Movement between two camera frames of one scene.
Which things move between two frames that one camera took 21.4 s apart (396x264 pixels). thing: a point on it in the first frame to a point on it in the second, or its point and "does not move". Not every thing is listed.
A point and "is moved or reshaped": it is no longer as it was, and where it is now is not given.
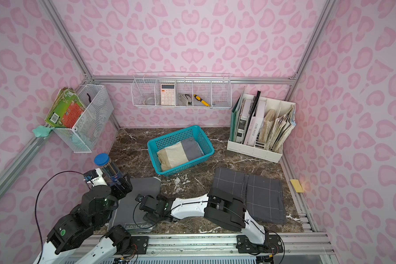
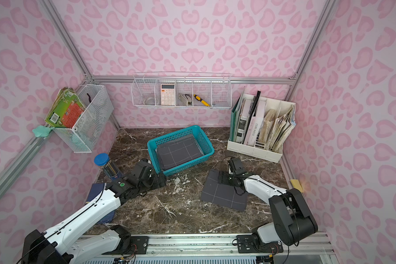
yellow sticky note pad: [297, 186] does not move
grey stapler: [186, 98] does not move
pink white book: [254, 127] does not move
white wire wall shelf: [182, 89] does not move
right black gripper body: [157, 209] to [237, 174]
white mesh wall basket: [85, 135] does not move
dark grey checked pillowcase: [232, 181] to [175, 153]
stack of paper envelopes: [275, 131] does not move
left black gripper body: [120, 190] to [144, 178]
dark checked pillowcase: [264, 199] is moved or reshaped
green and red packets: [66, 109] does not move
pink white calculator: [168, 94] does not move
